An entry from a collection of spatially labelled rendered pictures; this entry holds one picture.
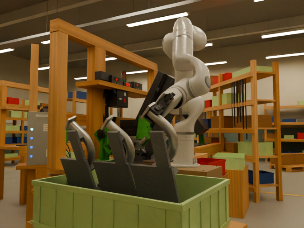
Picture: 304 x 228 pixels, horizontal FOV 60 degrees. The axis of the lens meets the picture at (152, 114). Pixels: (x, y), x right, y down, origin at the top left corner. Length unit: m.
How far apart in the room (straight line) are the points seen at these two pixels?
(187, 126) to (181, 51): 0.56
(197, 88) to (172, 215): 0.46
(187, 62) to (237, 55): 10.44
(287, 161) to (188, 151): 7.33
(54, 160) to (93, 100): 0.60
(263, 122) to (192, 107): 3.32
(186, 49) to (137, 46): 9.62
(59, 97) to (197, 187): 1.23
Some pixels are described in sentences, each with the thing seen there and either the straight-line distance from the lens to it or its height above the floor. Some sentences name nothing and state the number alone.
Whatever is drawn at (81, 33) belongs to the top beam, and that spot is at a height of 1.90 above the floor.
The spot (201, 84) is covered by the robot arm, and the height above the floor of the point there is 1.31.
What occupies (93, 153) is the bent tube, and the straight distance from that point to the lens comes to 1.02.
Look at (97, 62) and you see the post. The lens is 2.31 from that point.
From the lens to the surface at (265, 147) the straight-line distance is 4.82.
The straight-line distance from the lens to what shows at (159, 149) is 0.79.
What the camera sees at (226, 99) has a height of 1.75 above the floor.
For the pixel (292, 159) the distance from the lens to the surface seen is 8.88.
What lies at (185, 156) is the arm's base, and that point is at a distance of 1.54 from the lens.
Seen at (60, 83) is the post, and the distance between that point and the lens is 1.99.
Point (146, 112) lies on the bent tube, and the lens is 0.81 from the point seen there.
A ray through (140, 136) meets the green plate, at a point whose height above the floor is 1.09.
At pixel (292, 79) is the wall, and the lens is 11.15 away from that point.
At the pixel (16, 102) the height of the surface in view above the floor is 2.07.
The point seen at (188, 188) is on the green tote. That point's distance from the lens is 1.13.
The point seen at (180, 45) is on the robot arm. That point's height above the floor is 1.50.
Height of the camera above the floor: 1.14
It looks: 4 degrees up
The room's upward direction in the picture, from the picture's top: straight up
